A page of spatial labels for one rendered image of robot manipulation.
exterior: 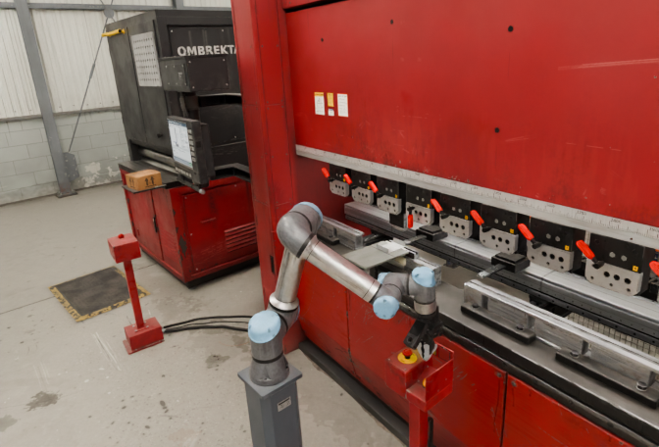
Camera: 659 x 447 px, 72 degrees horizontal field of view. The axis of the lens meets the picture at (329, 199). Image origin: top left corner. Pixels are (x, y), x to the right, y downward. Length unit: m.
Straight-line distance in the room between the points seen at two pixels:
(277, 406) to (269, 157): 1.44
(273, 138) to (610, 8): 1.81
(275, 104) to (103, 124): 6.17
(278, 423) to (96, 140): 7.26
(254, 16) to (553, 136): 1.69
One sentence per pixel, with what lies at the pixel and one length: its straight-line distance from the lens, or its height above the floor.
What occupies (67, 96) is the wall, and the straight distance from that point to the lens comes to 8.51.
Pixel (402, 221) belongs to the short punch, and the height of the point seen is 1.14.
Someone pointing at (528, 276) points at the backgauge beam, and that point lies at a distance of 2.13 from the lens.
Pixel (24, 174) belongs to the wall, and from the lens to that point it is 8.53.
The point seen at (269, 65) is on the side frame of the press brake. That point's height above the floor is 1.87.
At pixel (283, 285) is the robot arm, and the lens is 1.74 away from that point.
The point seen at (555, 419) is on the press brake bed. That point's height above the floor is 0.70.
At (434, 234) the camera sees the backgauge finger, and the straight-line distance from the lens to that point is 2.34.
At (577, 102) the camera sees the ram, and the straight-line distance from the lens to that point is 1.56.
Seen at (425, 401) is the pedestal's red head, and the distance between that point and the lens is 1.82.
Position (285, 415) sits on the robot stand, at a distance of 1.89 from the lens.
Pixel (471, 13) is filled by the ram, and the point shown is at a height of 2.01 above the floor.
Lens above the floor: 1.90
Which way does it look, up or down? 17 degrees down
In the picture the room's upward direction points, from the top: 3 degrees counter-clockwise
